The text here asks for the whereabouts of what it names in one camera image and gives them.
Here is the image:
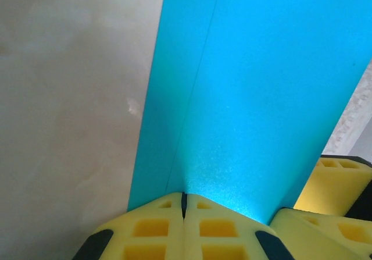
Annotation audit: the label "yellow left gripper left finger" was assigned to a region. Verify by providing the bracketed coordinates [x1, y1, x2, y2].
[72, 191, 185, 260]

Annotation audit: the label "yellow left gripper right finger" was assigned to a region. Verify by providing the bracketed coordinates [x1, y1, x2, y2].
[183, 193, 295, 260]

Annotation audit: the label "blue paper sheet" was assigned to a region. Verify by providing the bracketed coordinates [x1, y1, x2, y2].
[127, 0, 372, 226]

